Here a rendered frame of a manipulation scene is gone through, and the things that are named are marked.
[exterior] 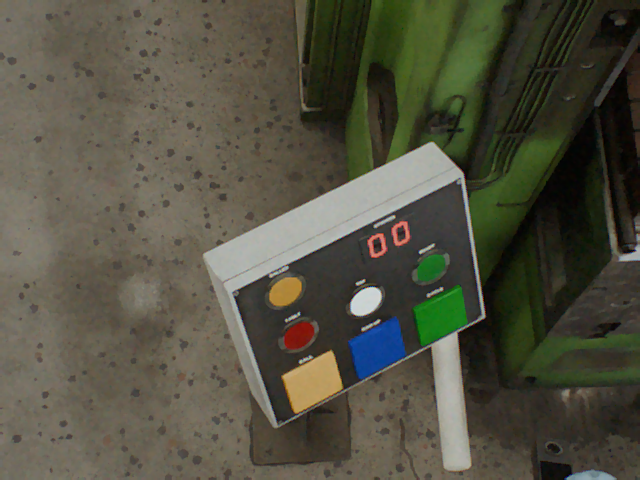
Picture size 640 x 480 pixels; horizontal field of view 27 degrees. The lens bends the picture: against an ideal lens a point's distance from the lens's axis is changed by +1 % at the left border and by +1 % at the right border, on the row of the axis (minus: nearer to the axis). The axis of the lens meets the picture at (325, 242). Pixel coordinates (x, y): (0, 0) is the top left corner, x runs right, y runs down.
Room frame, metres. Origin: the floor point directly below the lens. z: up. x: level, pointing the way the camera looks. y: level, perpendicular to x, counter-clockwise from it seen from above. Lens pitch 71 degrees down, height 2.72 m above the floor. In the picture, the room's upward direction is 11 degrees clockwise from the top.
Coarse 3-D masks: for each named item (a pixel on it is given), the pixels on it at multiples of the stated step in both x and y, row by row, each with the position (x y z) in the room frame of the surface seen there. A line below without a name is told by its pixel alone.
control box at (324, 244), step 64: (384, 192) 0.62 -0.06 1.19; (448, 192) 0.64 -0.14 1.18; (256, 256) 0.51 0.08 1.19; (320, 256) 0.52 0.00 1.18; (384, 256) 0.56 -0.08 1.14; (448, 256) 0.59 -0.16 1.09; (256, 320) 0.44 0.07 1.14; (320, 320) 0.47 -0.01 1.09; (384, 320) 0.50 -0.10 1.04; (256, 384) 0.39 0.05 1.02
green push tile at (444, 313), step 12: (456, 288) 0.56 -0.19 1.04; (432, 300) 0.54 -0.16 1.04; (444, 300) 0.55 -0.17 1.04; (456, 300) 0.55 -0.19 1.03; (420, 312) 0.52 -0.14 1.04; (432, 312) 0.53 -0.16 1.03; (444, 312) 0.54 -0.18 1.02; (456, 312) 0.54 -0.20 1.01; (420, 324) 0.51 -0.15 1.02; (432, 324) 0.52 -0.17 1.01; (444, 324) 0.52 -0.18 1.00; (456, 324) 0.53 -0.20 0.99; (420, 336) 0.50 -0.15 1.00; (432, 336) 0.51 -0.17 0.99
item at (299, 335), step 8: (296, 328) 0.45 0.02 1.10; (304, 328) 0.45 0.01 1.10; (312, 328) 0.46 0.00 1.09; (288, 336) 0.44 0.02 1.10; (296, 336) 0.44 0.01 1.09; (304, 336) 0.44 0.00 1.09; (312, 336) 0.45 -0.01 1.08; (288, 344) 0.43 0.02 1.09; (296, 344) 0.43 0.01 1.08; (304, 344) 0.44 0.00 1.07
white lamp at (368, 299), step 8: (368, 288) 0.52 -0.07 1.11; (360, 296) 0.51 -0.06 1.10; (368, 296) 0.51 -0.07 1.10; (376, 296) 0.52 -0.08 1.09; (352, 304) 0.50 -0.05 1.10; (360, 304) 0.50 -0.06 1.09; (368, 304) 0.50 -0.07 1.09; (376, 304) 0.51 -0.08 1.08; (360, 312) 0.49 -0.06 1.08; (368, 312) 0.50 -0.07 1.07
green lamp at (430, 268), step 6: (426, 258) 0.57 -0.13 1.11; (432, 258) 0.58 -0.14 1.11; (438, 258) 0.58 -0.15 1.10; (444, 258) 0.58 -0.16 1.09; (420, 264) 0.57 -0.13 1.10; (426, 264) 0.57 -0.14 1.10; (432, 264) 0.57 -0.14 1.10; (438, 264) 0.58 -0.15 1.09; (444, 264) 0.58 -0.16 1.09; (420, 270) 0.56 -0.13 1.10; (426, 270) 0.56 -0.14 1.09; (432, 270) 0.57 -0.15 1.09; (438, 270) 0.57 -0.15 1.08; (420, 276) 0.56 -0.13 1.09; (426, 276) 0.56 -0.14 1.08; (432, 276) 0.56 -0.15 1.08; (438, 276) 0.57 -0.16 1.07
